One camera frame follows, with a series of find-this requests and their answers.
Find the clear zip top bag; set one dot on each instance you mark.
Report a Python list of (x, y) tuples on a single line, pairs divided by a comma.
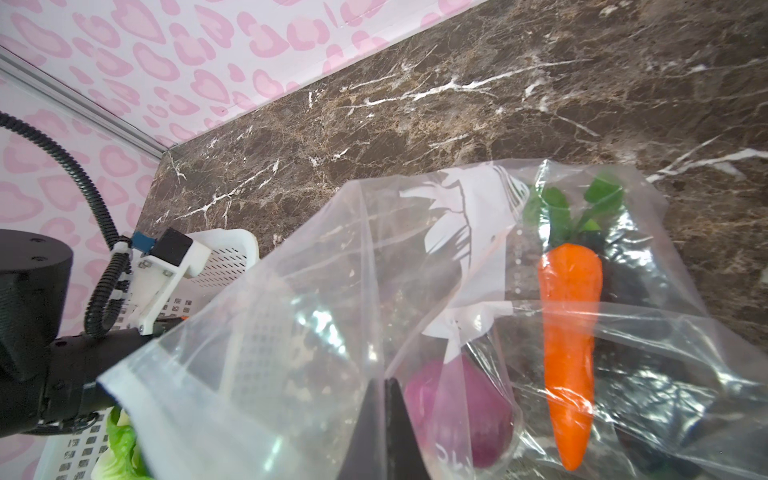
[(267, 380)]

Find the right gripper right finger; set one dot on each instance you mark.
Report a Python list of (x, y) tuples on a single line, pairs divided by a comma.
[(404, 459)]

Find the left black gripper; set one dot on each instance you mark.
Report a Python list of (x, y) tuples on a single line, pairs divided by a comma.
[(49, 382)]

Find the green lettuce toy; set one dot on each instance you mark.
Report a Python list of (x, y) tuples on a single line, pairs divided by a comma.
[(123, 459)]

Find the purple onion toy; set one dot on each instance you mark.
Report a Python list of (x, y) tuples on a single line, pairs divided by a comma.
[(458, 415)]

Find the orange carrot toy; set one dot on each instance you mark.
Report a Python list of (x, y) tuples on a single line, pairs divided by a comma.
[(570, 276)]

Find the white perforated plastic basket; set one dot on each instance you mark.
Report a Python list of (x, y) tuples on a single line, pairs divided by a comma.
[(74, 456)]

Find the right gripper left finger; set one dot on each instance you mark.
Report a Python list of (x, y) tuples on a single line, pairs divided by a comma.
[(366, 456)]

